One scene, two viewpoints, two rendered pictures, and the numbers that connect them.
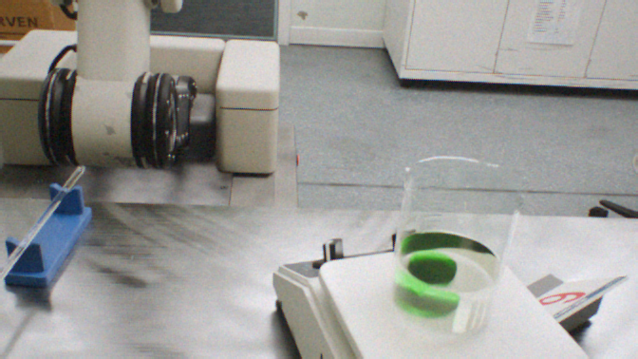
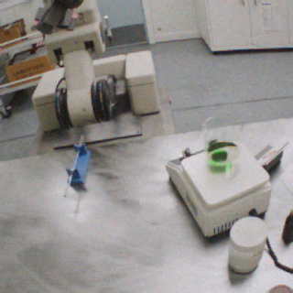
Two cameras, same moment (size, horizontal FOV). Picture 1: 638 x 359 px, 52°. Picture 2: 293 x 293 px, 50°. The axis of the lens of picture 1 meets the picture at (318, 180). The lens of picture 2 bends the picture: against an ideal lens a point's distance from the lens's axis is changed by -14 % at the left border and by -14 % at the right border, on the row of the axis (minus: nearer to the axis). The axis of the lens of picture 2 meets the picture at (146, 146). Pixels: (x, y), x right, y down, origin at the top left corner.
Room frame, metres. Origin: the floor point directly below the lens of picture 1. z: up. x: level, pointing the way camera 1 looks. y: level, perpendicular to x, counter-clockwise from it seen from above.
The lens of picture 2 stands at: (-0.14, -0.02, 1.22)
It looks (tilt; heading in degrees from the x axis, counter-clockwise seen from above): 36 degrees down; 9
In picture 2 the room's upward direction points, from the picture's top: 11 degrees counter-clockwise
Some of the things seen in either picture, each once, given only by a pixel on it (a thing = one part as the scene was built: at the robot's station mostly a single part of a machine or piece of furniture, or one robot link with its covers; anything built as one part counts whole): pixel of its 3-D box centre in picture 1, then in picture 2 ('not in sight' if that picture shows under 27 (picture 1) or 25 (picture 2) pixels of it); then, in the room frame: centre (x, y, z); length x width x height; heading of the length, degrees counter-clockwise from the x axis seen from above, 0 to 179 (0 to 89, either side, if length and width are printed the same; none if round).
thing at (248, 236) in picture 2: not in sight; (246, 246); (0.16, -0.10, 0.79); 0.06 x 0.06 x 0.08
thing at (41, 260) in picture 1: (48, 230); (77, 162); (0.44, 0.21, 0.77); 0.10 x 0.03 x 0.04; 179
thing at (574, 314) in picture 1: (553, 295); (267, 154); (0.40, -0.19, 0.77); 0.09 x 0.06 x 0.04; 129
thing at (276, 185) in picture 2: not in sight; (282, 191); (0.30, -0.20, 0.76); 0.06 x 0.06 x 0.02
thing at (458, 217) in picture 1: (455, 250); (224, 148); (0.30, -0.08, 0.88); 0.07 x 0.06 x 0.08; 116
